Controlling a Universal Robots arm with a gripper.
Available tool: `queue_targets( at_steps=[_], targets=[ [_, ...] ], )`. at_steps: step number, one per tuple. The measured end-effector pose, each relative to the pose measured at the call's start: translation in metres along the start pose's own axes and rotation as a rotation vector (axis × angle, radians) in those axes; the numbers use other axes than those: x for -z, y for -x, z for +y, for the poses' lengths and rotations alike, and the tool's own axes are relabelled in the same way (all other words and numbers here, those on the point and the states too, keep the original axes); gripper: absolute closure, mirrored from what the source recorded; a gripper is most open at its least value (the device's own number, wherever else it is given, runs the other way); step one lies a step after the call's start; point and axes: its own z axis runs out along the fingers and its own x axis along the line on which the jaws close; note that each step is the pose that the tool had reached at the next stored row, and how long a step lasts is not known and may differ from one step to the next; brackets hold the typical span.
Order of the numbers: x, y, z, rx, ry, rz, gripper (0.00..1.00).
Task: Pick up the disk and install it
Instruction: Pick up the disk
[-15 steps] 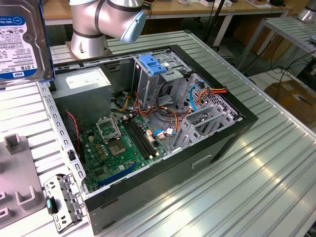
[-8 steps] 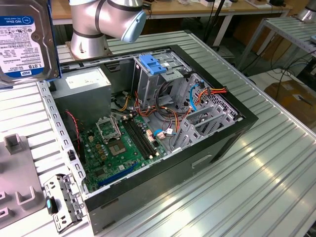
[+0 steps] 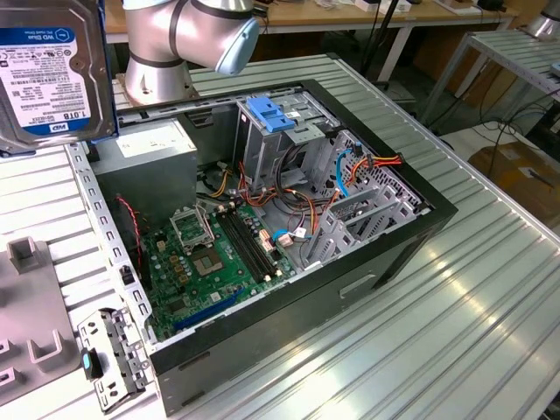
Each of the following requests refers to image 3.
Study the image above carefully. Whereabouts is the blue drive latch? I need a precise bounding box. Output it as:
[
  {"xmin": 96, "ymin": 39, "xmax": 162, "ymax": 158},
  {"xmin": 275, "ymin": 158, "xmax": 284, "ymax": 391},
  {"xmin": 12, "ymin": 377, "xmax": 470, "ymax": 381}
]
[{"xmin": 246, "ymin": 96, "xmax": 297, "ymax": 135}]

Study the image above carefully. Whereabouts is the metal socket cover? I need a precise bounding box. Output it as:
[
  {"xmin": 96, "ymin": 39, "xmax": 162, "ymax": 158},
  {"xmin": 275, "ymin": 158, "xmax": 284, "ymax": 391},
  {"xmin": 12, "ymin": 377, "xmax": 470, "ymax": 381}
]
[{"xmin": 169, "ymin": 204, "xmax": 216, "ymax": 256}]

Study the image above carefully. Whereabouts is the yellow black power wire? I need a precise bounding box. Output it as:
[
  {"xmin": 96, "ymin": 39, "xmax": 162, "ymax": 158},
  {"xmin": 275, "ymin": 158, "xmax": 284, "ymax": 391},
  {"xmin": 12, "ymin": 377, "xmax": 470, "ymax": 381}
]
[{"xmin": 208, "ymin": 168, "xmax": 235, "ymax": 199}]

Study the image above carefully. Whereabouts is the CPU socket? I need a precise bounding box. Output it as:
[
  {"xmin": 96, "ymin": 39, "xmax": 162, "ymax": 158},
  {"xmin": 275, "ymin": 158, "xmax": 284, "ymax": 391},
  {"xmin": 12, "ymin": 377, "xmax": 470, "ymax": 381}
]
[{"xmin": 191, "ymin": 249, "xmax": 225, "ymax": 277}]

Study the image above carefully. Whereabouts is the black RAM slot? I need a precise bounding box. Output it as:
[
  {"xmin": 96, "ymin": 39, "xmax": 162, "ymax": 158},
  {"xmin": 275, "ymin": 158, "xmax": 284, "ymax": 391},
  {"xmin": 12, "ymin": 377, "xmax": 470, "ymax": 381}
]
[
  {"xmin": 223, "ymin": 210, "xmax": 269, "ymax": 282},
  {"xmin": 218, "ymin": 212, "xmax": 263, "ymax": 284},
  {"xmin": 229, "ymin": 209, "xmax": 275, "ymax": 279},
  {"xmin": 234, "ymin": 207, "xmax": 281, "ymax": 277}
]

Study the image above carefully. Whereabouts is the black stand pole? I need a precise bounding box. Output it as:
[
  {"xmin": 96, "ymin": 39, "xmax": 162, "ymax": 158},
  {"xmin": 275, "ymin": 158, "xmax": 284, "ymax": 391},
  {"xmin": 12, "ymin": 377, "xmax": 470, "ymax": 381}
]
[{"xmin": 360, "ymin": 0, "xmax": 402, "ymax": 88}]

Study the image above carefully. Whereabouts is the blue expansion slot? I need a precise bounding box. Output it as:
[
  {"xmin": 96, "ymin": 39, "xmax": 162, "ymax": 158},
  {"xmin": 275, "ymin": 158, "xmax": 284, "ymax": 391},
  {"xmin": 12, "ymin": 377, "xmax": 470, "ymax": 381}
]
[{"xmin": 173, "ymin": 286, "xmax": 246, "ymax": 333}]

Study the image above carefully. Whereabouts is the grey parts rack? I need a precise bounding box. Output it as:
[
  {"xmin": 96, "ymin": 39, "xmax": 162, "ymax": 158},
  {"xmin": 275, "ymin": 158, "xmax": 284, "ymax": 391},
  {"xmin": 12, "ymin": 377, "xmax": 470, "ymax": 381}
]
[{"xmin": 0, "ymin": 234, "xmax": 84, "ymax": 406}]

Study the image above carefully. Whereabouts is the metal disk bay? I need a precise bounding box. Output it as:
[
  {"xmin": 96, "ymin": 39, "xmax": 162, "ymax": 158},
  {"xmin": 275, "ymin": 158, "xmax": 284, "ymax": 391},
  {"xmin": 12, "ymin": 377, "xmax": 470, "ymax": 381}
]
[{"xmin": 301, "ymin": 129, "xmax": 434, "ymax": 270}]

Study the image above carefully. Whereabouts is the orange power wire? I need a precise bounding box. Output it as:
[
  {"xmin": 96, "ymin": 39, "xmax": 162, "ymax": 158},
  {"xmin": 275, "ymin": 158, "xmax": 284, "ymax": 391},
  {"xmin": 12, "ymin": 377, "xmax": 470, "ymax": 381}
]
[{"xmin": 343, "ymin": 151, "xmax": 404, "ymax": 187}]

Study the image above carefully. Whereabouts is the hard disk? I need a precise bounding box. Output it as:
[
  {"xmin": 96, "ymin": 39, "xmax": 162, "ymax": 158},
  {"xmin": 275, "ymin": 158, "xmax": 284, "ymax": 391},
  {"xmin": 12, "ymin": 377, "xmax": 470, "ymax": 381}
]
[{"xmin": 0, "ymin": 0, "xmax": 121, "ymax": 157}]

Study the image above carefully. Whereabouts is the metal card retention bracket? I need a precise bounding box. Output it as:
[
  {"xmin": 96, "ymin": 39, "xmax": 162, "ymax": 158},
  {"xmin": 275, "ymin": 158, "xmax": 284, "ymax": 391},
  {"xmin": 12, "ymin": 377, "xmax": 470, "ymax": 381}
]
[{"xmin": 76, "ymin": 305, "xmax": 152, "ymax": 415}]

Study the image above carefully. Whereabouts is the green motherboard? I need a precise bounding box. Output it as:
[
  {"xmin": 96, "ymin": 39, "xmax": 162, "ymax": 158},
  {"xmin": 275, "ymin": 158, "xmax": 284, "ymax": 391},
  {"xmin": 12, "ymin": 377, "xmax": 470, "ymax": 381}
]
[{"xmin": 138, "ymin": 201, "xmax": 299, "ymax": 343}]

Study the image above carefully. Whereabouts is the blue data wire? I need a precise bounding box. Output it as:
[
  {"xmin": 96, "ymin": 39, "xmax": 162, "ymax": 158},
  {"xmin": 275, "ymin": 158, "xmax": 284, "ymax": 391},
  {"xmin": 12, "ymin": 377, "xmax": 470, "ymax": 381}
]
[{"xmin": 270, "ymin": 142, "xmax": 367, "ymax": 249}]

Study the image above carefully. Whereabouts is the brown cardboard box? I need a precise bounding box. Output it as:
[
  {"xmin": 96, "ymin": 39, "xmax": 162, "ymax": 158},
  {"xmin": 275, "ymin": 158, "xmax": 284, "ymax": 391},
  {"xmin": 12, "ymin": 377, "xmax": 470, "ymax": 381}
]
[{"xmin": 467, "ymin": 142, "xmax": 560, "ymax": 228}]

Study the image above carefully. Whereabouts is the red black fan wire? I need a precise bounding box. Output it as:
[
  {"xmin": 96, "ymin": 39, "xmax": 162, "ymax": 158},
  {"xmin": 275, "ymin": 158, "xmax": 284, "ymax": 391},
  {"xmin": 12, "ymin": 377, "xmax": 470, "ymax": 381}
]
[{"xmin": 115, "ymin": 195, "xmax": 144, "ymax": 269}]

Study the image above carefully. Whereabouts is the multicolour wire bundle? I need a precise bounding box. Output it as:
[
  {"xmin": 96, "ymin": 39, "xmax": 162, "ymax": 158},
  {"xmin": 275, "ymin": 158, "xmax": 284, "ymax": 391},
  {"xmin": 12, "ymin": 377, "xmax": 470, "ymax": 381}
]
[{"xmin": 235, "ymin": 142, "xmax": 343, "ymax": 240}]

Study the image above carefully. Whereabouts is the blue black bracket clip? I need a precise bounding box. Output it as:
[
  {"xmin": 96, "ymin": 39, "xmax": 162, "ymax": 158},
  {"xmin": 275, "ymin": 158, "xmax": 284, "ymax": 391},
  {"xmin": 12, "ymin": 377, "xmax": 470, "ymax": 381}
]
[{"xmin": 80, "ymin": 347, "xmax": 106, "ymax": 380}]

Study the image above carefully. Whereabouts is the metal slat side table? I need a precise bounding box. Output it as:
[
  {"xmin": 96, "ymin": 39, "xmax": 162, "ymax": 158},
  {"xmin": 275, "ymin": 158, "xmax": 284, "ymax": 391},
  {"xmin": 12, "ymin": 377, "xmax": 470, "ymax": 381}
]
[{"xmin": 419, "ymin": 29, "xmax": 560, "ymax": 128}]

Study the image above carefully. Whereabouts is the black open PC case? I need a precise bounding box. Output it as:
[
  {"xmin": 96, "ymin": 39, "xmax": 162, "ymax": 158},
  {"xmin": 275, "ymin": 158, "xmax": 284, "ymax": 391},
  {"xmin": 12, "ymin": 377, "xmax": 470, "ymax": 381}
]
[{"xmin": 64, "ymin": 78, "xmax": 459, "ymax": 417}]

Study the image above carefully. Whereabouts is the black case fan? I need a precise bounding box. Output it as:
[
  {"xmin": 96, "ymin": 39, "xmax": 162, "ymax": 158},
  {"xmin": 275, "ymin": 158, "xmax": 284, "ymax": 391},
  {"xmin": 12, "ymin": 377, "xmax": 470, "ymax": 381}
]
[{"xmin": 116, "ymin": 196, "xmax": 153, "ymax": 292}]

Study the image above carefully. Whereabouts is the grey power supply unit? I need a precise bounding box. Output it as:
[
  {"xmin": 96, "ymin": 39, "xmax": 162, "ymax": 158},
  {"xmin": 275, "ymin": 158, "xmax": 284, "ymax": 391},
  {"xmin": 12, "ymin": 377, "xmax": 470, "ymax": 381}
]
[{"xmin": 89, "ymin": 118, "xmax": 199, "ymax": 227}]

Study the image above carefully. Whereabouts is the metal optical drive cage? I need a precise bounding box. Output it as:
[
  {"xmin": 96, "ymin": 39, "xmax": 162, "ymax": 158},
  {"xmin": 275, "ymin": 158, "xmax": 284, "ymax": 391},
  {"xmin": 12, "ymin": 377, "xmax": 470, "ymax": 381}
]
[{"xmin": 233, "ymin": 93, "xmax": 341, "ymax": 193}]

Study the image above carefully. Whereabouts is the wooden desk white frame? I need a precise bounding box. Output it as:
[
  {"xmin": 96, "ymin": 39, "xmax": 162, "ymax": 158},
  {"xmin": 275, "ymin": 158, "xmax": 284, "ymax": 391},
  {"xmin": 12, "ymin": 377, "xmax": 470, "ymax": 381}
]
[{"xmin": 103, "ymin": 0, "xmax": 520, "ymax": 87}]

